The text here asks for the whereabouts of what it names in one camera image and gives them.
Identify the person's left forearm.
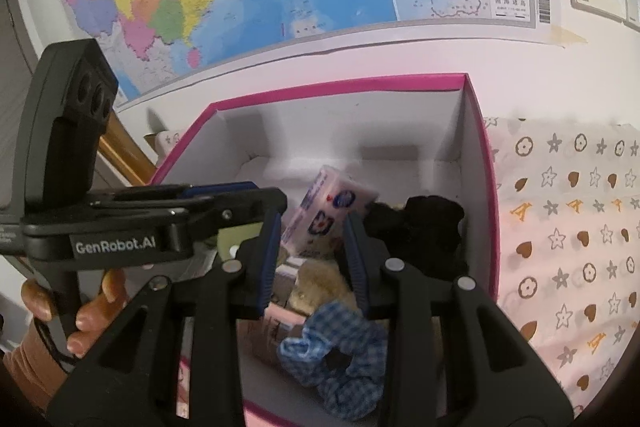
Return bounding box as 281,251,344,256
0,321,77,414

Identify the gold tumbler with black lid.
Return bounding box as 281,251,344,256
96,108,159,188

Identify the pink white tissue packet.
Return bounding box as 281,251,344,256
281,164,381,259

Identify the small pink packet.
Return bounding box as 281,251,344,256
240,302,309,364

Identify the person's left hand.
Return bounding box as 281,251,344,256
21,268,128,356

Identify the black fluffy scrunchie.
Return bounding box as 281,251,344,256
362,194,471,282

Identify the pink printed blanket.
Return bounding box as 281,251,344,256
152,116,640,420

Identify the beige fluffy scrunchie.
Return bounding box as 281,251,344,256
287,256,362,317

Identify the beige tape piece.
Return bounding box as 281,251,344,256
549,24,589,48

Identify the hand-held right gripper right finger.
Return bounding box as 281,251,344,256
341,211,576,427

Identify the green plush toy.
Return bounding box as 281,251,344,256
216,226,252,259

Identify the pink cardboard box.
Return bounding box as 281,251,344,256
150,73,502,427

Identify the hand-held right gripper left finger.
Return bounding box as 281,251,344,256
47,209,282,427

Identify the grey door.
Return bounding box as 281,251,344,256
0,0,42,210

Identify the blue gingham scrunchie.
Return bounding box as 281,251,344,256
277,299,392,423

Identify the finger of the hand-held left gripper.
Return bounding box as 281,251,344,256
87,180,257,206
171,186,289,254

